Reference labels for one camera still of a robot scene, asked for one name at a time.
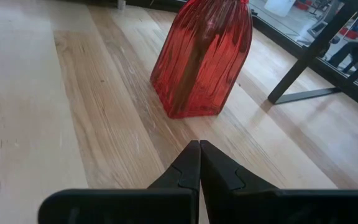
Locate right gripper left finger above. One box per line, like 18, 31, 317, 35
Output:
37, 139, 201, 224

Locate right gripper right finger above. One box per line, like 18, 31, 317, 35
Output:
200, 139, 358, 224

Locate wooden shelf black metal legs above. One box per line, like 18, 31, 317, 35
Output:
267, 0, 358, 105

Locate red ribbed glass vase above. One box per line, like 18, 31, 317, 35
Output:
150, 0, 254, 120

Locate person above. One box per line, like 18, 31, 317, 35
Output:
327, 34, 358, 74

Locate white floor bin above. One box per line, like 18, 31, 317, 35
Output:
264, 0, 297, 18

